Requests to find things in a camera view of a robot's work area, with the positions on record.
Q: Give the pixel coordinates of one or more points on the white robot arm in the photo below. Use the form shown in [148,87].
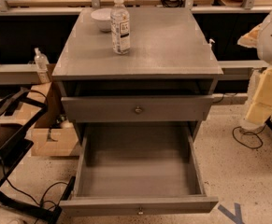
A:
[258,107]

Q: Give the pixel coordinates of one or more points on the grey top drawer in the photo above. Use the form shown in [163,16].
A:
[137,108]

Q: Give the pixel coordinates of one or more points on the white ceramic bowl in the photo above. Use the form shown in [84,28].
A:
[101,18]

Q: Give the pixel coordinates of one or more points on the grey drawer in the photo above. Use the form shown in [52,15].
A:
[137,108]
[119,178]

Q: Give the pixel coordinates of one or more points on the cardboard box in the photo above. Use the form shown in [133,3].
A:
[53,135]

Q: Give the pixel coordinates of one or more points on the black metal cart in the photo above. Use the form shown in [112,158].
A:
[14,146]

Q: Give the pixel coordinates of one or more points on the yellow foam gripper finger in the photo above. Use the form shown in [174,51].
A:
[250,39]

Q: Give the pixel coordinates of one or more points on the small white pump bottle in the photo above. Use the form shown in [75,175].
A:
[211,44]

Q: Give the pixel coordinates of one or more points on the grey wooden drawer cabinet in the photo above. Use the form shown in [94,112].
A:
[169,56]

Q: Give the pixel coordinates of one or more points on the small sanitizer bottle left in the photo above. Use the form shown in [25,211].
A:
[41,60]

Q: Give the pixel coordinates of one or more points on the clear plastic water bottle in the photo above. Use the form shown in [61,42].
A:
[120,27]

